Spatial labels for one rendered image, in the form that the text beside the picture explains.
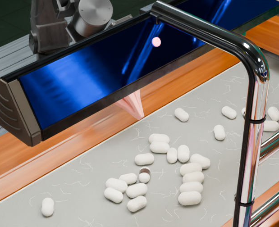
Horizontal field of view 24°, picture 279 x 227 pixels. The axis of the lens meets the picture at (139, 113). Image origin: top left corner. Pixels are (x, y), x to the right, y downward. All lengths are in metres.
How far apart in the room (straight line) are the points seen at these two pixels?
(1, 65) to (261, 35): 0.61
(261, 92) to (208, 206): 0.37
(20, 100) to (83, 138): 0.50
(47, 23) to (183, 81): 0.31
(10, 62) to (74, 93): 0.88
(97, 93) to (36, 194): 0.39
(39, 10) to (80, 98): 0.68
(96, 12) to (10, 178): 0.31
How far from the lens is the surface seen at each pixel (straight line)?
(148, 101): 1.27
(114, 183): 1.08
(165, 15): 0.80
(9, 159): 1.14
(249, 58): 0.73
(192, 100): 1.31
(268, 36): 1.38
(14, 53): 1.63
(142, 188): 1.07
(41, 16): 1.40
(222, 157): 1.17
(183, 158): 1.14
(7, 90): 0.69
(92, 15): 1.07
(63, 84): 0.72
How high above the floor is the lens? 1.48
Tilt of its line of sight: 35 degrees down
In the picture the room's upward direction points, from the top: straight up
